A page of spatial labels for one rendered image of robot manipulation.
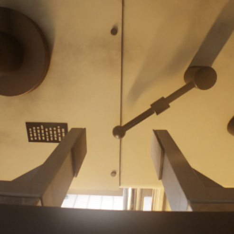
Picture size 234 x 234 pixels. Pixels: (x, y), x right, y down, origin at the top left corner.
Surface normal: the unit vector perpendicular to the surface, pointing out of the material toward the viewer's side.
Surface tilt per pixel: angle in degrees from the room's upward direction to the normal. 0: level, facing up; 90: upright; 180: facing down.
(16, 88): 90
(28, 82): 90
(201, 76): 90
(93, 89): 90
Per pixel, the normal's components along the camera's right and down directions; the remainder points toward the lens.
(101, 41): -0.04, 0.29
